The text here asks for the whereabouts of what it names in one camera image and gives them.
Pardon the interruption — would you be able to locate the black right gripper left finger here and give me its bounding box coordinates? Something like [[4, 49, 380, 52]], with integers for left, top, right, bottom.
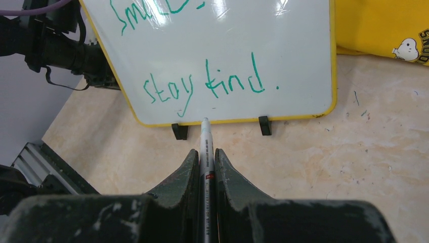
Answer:
[[1, 150, 198, 242]]

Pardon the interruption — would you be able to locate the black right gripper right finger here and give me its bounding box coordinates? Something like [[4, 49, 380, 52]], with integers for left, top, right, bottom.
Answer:
[[215, 149, 396, 242]]

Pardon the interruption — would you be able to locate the white marker pen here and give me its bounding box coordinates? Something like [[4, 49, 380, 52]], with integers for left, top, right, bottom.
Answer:
[[197, 117, 219, 242]]

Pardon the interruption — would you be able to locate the yellow-framed whiteboard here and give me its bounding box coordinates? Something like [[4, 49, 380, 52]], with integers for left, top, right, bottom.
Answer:
[[81, 1, 337, 127]]

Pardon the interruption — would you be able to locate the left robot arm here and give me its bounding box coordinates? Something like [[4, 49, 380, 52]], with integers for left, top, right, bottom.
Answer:
[[1, 1, 120, 90]]

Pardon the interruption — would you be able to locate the folded yellow cloth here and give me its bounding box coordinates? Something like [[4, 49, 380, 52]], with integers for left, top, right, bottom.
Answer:
[[335, 1, 428, 66]]

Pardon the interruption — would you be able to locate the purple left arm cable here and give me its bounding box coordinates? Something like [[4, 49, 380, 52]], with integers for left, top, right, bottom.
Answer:
[[0, 0, 73, 17]]

